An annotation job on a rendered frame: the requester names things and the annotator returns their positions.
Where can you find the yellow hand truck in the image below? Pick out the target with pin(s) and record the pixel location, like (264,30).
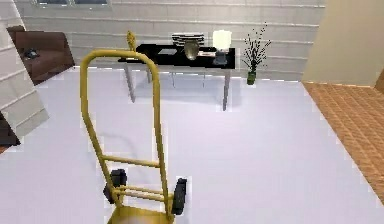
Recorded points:
(156,100)

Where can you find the black top table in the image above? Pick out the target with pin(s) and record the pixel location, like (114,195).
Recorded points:
(180,59)

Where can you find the grey round vase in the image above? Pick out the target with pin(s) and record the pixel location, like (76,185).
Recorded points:
(191,50)

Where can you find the grey flat book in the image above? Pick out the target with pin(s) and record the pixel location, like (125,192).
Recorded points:
(167,51)

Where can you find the striped stack of plates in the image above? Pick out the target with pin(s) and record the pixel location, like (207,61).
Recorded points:
(186,36)

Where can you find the white table lamp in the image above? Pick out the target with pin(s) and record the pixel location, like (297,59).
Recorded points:
(221,41)

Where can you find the dark twig house plant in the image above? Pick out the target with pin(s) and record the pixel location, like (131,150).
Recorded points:
(254,55)

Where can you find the yellow statuette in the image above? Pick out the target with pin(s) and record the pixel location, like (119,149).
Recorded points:
(131,40)

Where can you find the brown sofa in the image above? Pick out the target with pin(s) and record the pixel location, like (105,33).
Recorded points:
(43,55)

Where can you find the small black object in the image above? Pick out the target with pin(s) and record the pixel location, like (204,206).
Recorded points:
(30,53)

